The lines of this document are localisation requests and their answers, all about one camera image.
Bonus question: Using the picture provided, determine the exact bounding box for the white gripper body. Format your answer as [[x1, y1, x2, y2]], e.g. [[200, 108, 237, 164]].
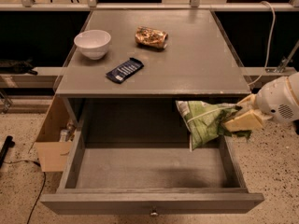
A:
[[256, 75, 299, 123]]

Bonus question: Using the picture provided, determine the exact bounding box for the black object on floor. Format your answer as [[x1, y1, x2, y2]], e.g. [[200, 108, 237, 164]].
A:
[[0, 135, 15, 168]]

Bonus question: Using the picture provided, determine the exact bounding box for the brown cardboard box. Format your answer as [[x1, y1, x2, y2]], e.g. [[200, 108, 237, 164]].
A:
[[35, 96, 75, 172]]

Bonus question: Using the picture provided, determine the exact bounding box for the white hanging cable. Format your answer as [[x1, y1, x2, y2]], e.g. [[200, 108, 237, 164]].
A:
[[248, 0, 278, 87]]

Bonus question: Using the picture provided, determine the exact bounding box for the metal drawer knob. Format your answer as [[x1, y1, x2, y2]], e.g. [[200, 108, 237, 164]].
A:
[[149, 208, 159, 217]]

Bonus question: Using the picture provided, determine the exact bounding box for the open grey top drawer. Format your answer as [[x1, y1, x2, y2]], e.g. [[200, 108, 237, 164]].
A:
[[41, 120, 263, 215]]

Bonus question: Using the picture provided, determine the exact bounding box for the black floor cable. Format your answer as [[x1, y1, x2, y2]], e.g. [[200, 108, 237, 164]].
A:
[[3, 159, 47, 224]]

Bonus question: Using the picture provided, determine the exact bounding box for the metal railing frame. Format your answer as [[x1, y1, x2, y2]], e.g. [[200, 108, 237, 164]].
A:
[[0, 0, 298, 11]]

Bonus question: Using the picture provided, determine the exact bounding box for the grey cabinet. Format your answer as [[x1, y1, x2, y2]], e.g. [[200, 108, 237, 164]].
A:
[[56, 9, 249, 133]]

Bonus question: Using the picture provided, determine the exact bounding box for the green jalapeno chip bag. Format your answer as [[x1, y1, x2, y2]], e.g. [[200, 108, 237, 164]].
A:
[[176, 101, 251, 151]]

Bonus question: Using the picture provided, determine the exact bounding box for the dark blue snack bar wrapper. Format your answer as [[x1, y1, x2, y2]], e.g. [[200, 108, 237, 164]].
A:
[[106, 58, 144, 84]]

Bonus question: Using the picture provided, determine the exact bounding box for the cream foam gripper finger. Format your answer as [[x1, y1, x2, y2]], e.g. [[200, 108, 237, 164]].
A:
[[237, 93, 256, 109], [222, 109, 271, 132]]

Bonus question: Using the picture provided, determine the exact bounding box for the black item on shelf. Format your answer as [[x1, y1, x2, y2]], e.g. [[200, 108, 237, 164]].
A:
[[0, 59, 37, 76]]

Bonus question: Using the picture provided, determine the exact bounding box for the white ceramic bowl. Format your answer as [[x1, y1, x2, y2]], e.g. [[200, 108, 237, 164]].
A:
[[74, 30, 111, 60]]

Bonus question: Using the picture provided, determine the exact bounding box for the crushed gold can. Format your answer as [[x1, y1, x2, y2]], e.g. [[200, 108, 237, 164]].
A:
[[135, 26, 168, 49]]

